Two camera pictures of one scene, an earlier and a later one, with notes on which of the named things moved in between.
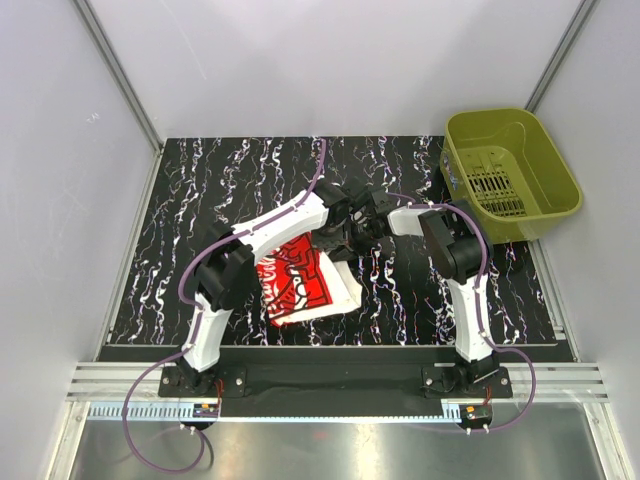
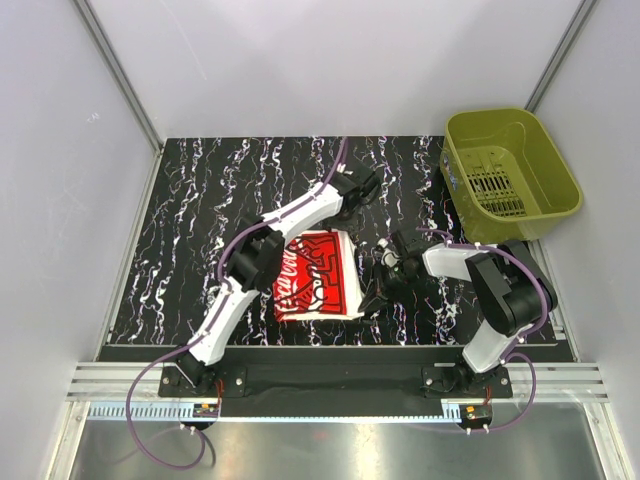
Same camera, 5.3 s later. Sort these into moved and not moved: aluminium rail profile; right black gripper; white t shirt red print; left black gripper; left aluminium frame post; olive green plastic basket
Moved: right black gripper; left black gripper
Not moved: white t shirt red print; olive green plastic basket; aluminium rail profile; left aluminium frame post
